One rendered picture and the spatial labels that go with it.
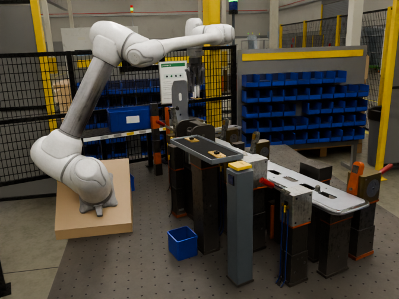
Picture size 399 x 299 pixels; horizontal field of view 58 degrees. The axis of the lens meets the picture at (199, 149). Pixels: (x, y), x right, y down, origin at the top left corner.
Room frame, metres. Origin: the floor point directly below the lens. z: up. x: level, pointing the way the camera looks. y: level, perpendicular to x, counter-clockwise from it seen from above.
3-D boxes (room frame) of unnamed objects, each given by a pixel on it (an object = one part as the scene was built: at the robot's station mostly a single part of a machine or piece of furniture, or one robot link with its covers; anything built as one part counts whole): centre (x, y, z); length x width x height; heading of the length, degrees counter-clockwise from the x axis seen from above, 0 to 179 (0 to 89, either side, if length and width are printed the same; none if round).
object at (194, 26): (2.18, 0.00, 1.63); 0.13 x 0.11 x 0.16; 67
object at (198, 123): (1.77, 0.02, 0.94); 0.18 x 0.13 x 0.49; 28
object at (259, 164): (1.40, -0.20, 0.90); 0.13 x 0.08 x 0.41; 118
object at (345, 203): (1.76, -0.22, 1.00); 1.38 x 0.22 x 0.02; 28
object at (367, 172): (1.34, -0.66, 0.88); 0.14 x 0.09 x 0.36; 118
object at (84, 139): (2.48, 0.39, 1.01); 0.90 x 0.22 x 0.03; 118
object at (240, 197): (1.18, -0.14, 0.92); 0.08 x 0.08 x 0.44; 28
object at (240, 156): (1.42, -0.02, 1.16); 0.37 x 0.14 x 0.02; 28
